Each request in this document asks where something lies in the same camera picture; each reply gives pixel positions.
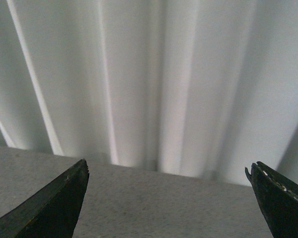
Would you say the white curtain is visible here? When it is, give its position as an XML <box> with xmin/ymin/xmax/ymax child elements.
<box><xmin>0</xmin><ymin>0</ymin><xmax>298</xmax><ymax>184</ymax></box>

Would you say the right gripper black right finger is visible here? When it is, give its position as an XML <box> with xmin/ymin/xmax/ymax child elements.
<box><xmin>245</xmin><ymin>161</ymin><xmax>298</xmax><ymax>238</ymax></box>

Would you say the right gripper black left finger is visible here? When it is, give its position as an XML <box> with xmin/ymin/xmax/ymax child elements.
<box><xmin>0</xmin><ymin>159</ymin><xmax>89</xmax><ymax>238</ymax></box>

